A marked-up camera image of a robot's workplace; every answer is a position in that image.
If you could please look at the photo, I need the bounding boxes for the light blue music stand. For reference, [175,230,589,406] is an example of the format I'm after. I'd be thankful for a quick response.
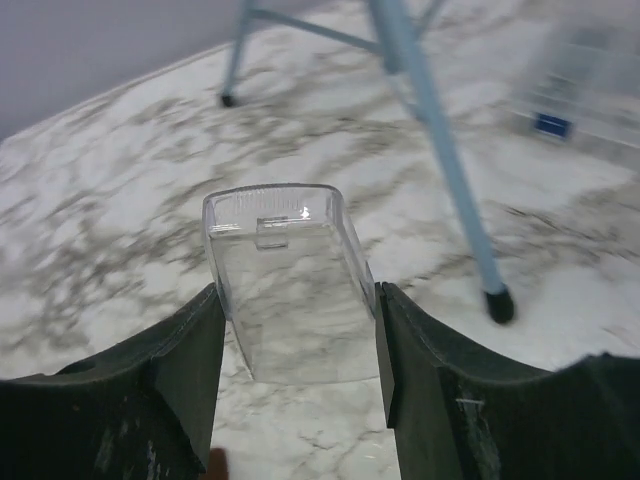
[220,0,516,324]

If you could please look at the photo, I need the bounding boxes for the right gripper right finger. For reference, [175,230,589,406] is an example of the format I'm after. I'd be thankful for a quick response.
[376,283,639,480]

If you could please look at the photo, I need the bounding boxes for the clear plastic compartment box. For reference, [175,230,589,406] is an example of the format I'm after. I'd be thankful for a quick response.
[509,20,639,159]

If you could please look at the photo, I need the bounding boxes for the clear plastic metronome cover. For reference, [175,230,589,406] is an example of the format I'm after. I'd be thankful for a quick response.
[202,183,378,385]

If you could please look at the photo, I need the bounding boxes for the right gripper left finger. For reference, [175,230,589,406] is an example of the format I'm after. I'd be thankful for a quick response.
[1,285,226,479]

